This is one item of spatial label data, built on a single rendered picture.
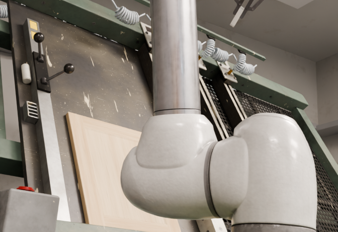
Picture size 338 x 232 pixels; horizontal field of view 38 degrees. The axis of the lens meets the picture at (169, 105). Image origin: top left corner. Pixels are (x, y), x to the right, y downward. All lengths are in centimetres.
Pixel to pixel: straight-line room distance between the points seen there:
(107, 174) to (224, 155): 83
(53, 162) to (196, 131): 70
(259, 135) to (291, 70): 520
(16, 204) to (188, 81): 45
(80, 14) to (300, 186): 160
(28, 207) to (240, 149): 48
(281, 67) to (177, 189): 510
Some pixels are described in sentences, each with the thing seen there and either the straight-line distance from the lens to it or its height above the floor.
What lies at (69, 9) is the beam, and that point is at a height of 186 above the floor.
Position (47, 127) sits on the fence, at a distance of 167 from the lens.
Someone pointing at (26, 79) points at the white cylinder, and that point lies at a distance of 183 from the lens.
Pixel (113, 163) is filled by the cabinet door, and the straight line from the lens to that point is 177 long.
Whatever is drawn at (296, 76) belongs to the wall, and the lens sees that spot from 614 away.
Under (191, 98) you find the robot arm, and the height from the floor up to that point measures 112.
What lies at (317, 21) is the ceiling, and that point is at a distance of 554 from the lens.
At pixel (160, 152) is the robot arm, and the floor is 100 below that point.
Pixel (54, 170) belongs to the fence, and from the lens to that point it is 156.
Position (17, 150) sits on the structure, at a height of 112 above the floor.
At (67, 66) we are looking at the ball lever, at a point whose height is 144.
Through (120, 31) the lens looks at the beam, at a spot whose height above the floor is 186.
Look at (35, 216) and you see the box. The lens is 113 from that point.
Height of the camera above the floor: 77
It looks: 19 degrees up
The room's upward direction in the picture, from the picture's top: 4 degrees clockwise
